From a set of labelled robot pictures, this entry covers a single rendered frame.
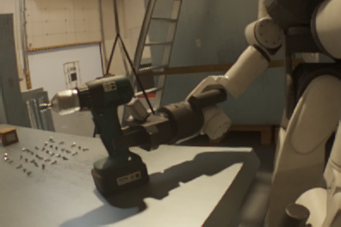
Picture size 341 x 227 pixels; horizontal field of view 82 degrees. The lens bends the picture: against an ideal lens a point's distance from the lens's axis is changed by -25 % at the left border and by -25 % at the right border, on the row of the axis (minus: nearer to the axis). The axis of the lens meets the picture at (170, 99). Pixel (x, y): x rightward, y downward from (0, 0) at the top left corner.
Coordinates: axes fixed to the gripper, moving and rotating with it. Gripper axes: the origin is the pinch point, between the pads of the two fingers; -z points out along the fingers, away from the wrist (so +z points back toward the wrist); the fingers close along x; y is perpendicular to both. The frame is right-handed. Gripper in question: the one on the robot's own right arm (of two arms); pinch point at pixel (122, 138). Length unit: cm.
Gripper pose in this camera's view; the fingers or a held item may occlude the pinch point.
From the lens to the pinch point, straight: 52.6
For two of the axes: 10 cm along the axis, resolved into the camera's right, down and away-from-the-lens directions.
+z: 8.1, -2.0, 5.5
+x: 5.7, 0.5, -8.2
